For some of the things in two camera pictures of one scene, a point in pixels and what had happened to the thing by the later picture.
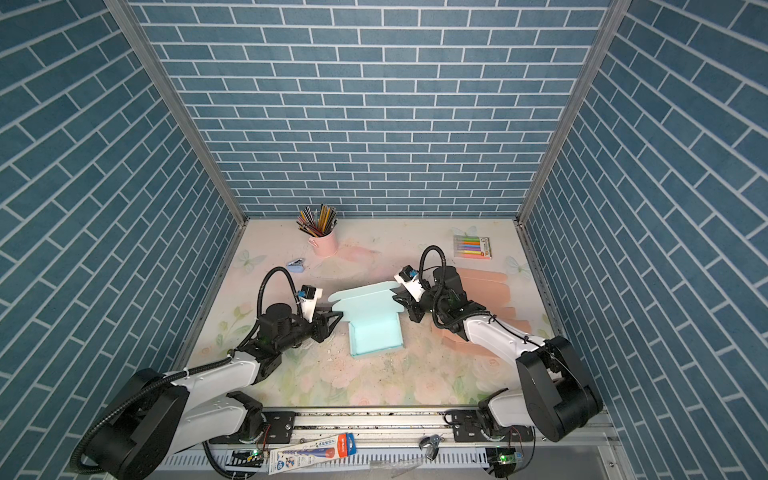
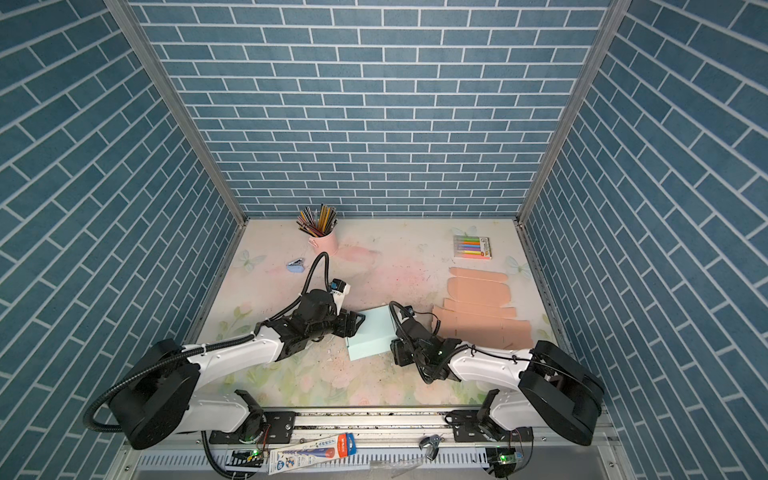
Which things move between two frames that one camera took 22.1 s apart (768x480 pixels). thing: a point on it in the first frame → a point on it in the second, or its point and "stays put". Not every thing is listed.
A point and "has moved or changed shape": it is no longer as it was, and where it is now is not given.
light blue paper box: x=373 y=317 has moved or changed shape
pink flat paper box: x=487 y=289 stays put
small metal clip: x=432 y=443 stays put
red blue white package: x=312 y=453 stays put
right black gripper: x=417 y=303 → x=405 y=350
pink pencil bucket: x=325 y=245 stays put
